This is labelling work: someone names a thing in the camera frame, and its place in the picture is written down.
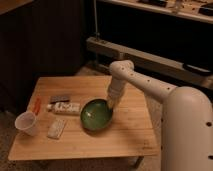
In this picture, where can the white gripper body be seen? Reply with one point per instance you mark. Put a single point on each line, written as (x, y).
(115, 92)

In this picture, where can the green ceramic bowl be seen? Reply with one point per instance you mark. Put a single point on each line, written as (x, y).
(96, 115)

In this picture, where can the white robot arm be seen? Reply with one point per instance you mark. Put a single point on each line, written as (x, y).
(187, 119)

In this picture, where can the long shelf beam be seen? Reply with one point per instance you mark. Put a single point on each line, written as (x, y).
(149, 61)

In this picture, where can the wooden table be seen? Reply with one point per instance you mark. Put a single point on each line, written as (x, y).
(130, 132)

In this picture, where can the metal vertical pole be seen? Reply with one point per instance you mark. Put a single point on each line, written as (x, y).
(97, 34)

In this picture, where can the white tube with label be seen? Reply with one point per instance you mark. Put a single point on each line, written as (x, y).
(66, 108)

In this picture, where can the white wrapped snack bar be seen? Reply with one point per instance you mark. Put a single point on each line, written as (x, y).
(56, 128)

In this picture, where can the black object on shelf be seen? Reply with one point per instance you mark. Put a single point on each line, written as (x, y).
(197, 70)

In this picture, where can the orange marker pen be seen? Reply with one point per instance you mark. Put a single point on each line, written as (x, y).
(37, 106)

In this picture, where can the white plastic cup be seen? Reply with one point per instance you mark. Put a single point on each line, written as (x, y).
(27, 123)

